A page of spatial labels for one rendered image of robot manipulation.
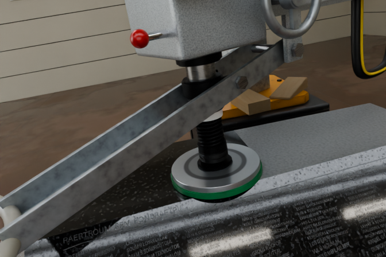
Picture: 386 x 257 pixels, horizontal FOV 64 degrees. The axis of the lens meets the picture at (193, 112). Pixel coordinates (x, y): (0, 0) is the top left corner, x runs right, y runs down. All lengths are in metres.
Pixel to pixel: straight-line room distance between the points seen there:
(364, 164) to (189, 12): 0.54
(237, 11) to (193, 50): 0.11
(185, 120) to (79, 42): 6.29
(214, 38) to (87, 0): 6.28
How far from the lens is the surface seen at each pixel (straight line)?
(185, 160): 0.79
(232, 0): 0.58
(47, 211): 0.57
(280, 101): 1.43
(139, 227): 0.69
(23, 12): 7.06
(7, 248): 0.57
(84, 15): 6.79
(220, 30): 0.56
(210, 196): 0.67
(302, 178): 0.75
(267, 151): 0.84
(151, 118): 0.69
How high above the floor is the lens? 1.23
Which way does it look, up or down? 19 degrees down
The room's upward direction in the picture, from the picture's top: 10 degrees counter-clockwise
